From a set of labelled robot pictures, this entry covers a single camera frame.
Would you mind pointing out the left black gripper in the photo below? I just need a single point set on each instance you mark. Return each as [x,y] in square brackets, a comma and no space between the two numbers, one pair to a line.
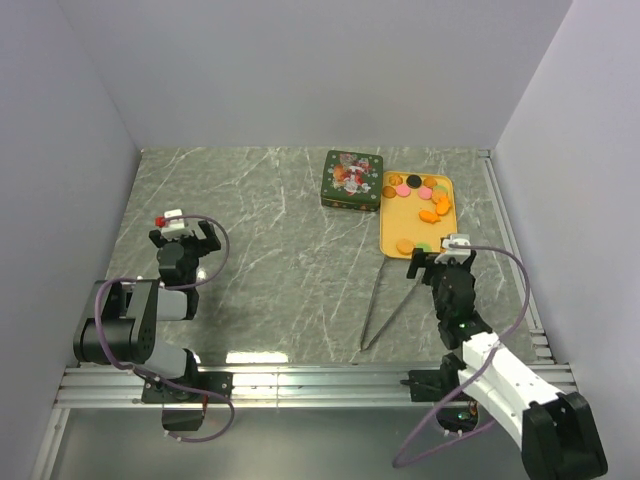
[210,243]

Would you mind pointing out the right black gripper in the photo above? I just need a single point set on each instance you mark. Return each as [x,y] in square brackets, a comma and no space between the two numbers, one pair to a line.
[419,259]

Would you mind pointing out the metal serving tongs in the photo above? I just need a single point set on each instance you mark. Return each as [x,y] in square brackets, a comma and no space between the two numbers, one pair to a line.
[385,304]

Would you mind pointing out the gold tin lid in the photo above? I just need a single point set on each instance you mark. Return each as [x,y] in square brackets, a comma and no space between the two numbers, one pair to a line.
[352,175]

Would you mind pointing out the green cookie tin box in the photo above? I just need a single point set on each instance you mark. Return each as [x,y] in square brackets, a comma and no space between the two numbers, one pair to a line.
[350,204]

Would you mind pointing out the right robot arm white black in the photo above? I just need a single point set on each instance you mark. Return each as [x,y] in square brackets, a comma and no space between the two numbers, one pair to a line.
[555,431]

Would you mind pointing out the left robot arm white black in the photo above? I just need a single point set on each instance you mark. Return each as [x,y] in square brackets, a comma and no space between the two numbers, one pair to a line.
[119,324]

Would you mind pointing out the green round cookie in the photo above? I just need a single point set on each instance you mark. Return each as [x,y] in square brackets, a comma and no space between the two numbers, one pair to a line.
[424,246]

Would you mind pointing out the round orange biscuit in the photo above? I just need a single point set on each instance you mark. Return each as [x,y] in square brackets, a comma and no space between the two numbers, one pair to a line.
[404,246]

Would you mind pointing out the yellow cookie tray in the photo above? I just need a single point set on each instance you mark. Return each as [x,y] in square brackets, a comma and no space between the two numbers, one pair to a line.
[427,215]

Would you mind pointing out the pink round cookie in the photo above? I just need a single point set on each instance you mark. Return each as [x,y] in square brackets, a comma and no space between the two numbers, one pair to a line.
[403,190]

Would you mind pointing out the black sandwich cookie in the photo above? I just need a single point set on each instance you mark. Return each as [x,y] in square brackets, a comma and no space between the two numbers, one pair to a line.
[414,181]

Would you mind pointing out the flower shaped butter cookie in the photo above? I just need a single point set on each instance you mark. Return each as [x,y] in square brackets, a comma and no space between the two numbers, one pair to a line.
[395,179]

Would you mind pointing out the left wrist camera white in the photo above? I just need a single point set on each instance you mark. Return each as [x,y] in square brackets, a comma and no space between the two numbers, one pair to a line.
[173,226]

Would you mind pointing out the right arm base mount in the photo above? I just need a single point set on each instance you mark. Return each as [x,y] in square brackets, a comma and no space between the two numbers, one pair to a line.
[434,385]

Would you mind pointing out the aluminium mounting rail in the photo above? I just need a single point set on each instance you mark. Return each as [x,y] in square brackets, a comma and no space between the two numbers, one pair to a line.
[250,386]

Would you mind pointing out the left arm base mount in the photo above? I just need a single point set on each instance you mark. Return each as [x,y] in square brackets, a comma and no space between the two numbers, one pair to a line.
[185,402]

